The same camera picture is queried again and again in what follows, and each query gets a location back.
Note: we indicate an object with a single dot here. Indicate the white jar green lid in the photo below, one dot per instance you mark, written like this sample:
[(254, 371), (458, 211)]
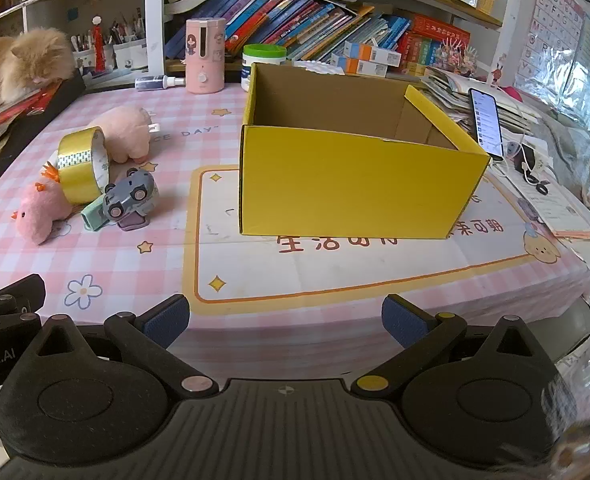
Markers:
[(262, 55)]

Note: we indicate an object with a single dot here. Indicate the pink pig plush toy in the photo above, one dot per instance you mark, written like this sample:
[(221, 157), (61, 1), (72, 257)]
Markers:
[(122, 127)]

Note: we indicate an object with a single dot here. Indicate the pink humidifier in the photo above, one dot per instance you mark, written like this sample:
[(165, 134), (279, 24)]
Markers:
[(205, 55)]

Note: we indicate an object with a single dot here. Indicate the black flat case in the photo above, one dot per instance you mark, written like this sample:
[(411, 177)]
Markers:
[(35, 125)]

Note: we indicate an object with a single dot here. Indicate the white pen holder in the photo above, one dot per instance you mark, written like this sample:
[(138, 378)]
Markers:
[(130, 55), (85, 57)]

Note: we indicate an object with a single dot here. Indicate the pink plush with orange crest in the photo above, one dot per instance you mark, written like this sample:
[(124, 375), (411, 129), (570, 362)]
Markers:
[(37, 210)]

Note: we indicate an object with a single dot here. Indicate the printed paper sheets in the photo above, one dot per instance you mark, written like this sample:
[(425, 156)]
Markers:
[(560, 210)]

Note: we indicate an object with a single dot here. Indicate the smartphone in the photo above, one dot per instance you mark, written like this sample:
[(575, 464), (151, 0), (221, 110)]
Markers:
[(487, 122)]

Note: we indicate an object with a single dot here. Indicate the white bookshelf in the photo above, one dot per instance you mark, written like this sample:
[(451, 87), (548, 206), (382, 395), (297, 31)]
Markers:
[(155, 15)]

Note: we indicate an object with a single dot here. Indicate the small spray bottle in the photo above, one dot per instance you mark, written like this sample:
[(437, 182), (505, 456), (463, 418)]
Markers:
[(155, 82)]

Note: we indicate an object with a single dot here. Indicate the stack of papers and booklets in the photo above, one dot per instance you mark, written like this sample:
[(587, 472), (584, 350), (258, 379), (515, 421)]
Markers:
[(455, 95)]

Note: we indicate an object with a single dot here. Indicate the alphabet wall poster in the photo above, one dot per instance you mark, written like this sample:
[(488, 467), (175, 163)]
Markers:
[(550, 25)]

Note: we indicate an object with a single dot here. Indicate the orange and white carton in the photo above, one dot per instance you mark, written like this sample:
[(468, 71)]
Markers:
[(372, 52), (365, 66)]

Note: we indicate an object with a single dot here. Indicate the red books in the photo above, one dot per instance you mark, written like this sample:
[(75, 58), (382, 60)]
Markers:
[(20, 105)]

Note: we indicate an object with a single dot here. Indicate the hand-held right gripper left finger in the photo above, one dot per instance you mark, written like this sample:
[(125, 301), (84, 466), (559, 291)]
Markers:
[(167, 319)]

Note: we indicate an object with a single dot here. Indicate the yellow cardboard box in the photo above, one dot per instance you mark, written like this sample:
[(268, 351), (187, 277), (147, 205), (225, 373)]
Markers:
[(355, 185)]

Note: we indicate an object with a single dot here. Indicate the row of colourful books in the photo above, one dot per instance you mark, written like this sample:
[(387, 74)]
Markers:
[(285, 20)]

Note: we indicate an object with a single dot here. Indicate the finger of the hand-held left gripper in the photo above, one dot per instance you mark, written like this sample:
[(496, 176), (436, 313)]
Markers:
[(10, 290)]

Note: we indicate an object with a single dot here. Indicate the grey cloth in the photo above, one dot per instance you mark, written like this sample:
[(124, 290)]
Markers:
[(575, 155)]

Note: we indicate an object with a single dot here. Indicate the yellow tape roll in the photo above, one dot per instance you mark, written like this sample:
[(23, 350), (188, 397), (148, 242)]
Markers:
[(77, 160)]

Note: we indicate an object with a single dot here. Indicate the orange fluffy cat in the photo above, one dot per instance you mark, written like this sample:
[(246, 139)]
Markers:
[(10, 67)]

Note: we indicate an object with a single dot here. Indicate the red boxed book set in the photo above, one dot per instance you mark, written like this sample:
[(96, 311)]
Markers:
[(435, 30)]

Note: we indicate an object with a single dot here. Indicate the white quilted handbag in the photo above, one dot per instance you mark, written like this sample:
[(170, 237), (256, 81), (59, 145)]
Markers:
[(320, 67)]

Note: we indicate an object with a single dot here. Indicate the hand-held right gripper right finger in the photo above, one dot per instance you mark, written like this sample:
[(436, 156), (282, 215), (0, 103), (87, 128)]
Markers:
[(399, 321)]

